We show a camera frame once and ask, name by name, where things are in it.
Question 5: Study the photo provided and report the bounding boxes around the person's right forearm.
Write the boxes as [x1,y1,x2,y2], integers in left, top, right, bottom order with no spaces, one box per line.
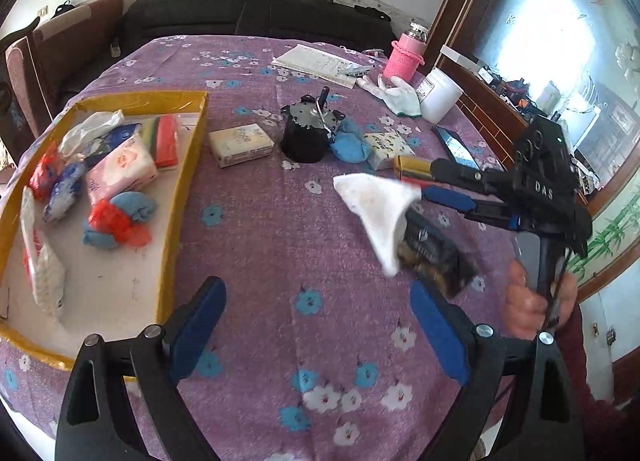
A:
[552,305,623,414]

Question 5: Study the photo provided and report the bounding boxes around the dark snack packet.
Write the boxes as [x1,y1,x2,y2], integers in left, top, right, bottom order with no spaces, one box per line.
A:
[395,208,480,300]

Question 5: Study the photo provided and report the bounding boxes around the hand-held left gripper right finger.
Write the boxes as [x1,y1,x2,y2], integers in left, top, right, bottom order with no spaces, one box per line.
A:
[410,281,586,461]

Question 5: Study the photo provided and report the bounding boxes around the pink tissue pack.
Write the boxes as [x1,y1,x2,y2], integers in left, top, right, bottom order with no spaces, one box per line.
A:
[85,134,159,208]

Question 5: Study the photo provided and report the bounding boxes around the black motor with handle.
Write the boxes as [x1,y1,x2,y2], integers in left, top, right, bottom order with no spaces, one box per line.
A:
[279,86,351,163]

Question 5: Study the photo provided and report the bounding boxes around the yellow packet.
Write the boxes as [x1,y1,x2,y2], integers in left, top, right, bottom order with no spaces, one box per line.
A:
[392,154,437,185]

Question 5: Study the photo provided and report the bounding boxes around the blue floral wet wipe pack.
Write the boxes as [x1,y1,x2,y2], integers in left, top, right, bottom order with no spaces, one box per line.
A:
[82,123,147,168]

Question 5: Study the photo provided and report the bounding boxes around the beige facial tissue pack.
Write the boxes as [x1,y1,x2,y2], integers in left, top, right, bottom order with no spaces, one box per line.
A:
[208,123,276,169]

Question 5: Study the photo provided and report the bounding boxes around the brown armchair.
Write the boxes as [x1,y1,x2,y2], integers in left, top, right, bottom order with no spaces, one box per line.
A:
[4,0,124,144]

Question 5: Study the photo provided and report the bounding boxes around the pink knit-sleeved bottle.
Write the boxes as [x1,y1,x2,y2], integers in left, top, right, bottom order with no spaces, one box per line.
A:
[383,20,431,82]

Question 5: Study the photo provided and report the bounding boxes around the yellow taped cardboard box tray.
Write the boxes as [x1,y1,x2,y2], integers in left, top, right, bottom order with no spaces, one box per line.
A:
[0,90,210,382]

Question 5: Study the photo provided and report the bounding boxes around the wooden glass cabinet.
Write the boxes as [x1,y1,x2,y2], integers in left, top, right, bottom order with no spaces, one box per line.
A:
[425,0,640,302]

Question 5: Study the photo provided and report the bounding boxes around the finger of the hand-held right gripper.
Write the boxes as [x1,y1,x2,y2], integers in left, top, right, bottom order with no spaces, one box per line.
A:
[420,185,517,231]
[430,157,516,193]

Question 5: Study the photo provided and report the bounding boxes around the person's right hand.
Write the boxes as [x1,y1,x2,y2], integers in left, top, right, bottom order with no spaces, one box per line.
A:
[502,260,579,340]

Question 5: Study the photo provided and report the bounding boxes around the red plastic bag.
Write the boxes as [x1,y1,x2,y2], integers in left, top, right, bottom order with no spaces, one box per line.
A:
[29,141,67,202]

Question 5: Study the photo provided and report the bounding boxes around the black sofa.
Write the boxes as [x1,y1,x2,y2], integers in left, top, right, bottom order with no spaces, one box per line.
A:
[121,0,392,58]

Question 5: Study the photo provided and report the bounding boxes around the small floral tissue pack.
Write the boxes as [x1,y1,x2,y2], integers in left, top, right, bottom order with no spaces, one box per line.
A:
[362,131,422,170]

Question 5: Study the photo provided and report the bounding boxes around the rainbow striped pack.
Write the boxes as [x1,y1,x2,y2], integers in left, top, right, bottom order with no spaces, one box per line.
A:
[144,113,180,170]

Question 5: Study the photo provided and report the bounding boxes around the black bag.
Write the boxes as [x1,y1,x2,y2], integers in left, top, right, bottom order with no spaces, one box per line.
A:
[354,4,392,23]

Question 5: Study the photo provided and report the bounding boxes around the blue tissue roll pack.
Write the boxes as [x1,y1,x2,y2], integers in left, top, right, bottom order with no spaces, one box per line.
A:
[43,160,87,223]

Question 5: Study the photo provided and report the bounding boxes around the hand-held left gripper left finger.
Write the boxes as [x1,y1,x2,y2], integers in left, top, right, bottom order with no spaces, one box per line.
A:
[56,276,227,461]

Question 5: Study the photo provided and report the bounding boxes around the blue cloth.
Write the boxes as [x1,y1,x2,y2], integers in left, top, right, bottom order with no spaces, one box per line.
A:
[330,120,375,164]
[82,191,159,251]

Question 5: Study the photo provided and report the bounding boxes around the red mesh bag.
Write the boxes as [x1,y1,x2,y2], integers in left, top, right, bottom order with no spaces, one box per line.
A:
[88,198,152,247]

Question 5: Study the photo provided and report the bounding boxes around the stained white cloth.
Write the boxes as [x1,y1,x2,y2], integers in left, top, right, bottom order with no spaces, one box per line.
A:
[333,172,424,277]

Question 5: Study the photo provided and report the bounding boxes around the purple floral tablecloth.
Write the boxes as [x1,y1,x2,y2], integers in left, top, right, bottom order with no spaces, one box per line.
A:
[0,34,571,461]

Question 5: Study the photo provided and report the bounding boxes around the white work glove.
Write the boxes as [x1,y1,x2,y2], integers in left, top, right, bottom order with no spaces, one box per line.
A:
[356,73,422,118]

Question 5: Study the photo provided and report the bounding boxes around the black smartphone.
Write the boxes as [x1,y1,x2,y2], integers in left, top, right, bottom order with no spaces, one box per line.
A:
[432,124,482,170]

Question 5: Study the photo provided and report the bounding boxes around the printed paper sheets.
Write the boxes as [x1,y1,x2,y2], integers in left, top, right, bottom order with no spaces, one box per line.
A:
[271,44,365,88]

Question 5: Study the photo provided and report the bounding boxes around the white wet wipe pack red label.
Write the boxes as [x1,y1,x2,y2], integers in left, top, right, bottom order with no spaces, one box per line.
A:
[19,185,67,318]

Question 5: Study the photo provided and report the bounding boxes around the white plastic jar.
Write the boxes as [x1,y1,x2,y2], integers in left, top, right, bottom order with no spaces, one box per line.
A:
[419,67,464,124]

